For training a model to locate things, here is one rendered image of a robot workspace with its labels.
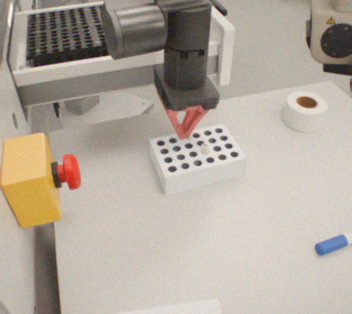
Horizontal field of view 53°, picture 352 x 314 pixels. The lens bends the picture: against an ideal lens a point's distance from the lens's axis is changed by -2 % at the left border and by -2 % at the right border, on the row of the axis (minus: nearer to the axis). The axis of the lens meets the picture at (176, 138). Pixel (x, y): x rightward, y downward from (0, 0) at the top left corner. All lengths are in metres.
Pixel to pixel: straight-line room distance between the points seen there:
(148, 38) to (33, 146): 0.17
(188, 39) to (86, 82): 0.21
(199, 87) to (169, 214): 0.18
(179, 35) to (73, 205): 0.27
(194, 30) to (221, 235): 0.26
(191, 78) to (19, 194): 0.24
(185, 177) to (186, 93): 0.12
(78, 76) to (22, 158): 0.22
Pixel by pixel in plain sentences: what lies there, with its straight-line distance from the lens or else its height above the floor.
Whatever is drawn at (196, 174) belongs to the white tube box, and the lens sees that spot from 0.51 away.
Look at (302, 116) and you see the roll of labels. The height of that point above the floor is 0.79.
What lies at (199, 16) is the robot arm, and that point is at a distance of 0.43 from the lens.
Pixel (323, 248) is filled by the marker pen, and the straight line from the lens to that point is 0.49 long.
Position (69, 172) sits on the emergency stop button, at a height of 0.89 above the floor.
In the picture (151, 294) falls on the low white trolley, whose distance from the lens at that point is 0.44.
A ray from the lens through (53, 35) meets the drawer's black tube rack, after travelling 0.66.
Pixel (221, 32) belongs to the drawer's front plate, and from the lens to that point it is 0.59.
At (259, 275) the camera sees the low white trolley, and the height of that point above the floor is 0.76.
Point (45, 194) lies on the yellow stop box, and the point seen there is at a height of 0.89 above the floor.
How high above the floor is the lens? 1.16
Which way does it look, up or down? 41 degrees down
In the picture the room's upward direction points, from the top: straight up
